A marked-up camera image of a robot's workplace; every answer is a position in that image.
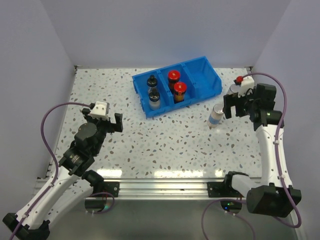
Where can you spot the black cap white spice jar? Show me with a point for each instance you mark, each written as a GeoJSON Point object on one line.
{"type": "Point", "coordinates": [154, 100]}

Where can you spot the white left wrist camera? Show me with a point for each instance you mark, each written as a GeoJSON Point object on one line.
{"type": "Point", "coordinates": [100, 110]}

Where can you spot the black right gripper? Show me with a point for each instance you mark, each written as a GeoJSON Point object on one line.
{"type": "Point", "coordinates": [229, 101]}

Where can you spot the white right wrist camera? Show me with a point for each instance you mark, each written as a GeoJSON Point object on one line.
{"type": "Point", "coordinates": [244, 83]}

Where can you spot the red lid sauce jar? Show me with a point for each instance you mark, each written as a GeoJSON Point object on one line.
{"type": "Point", "coordinates": [173, 77]}
{"type": "Point", "coordinates": [179, 91]}

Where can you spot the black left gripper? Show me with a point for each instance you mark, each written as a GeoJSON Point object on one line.
{"type": "Point", "coordinates": [112, 127]}

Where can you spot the aluminium mounting rail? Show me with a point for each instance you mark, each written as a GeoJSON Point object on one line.
{"type": "Point", "coordinates": [141, 189]}

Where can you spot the blue three-compartment plastic bin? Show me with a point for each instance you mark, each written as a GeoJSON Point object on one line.
{"type": "Point", "coordinates": [198, 74]}

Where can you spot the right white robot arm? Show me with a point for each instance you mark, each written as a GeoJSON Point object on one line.
{"type": "Point", "coordinates": [275, 195]}

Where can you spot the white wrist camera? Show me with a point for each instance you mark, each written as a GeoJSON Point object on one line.
{"type": "Point", "coordinates": [100, 110]}
{"type": "Point", "coordinates": [244, 83]}

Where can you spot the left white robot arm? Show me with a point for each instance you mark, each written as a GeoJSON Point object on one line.
{"type": "Point", "coordinates": [31, 222]}

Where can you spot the silver lid blue label jar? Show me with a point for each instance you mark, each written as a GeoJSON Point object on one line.
{"type": "Point", "coordinates": [233, 89]}

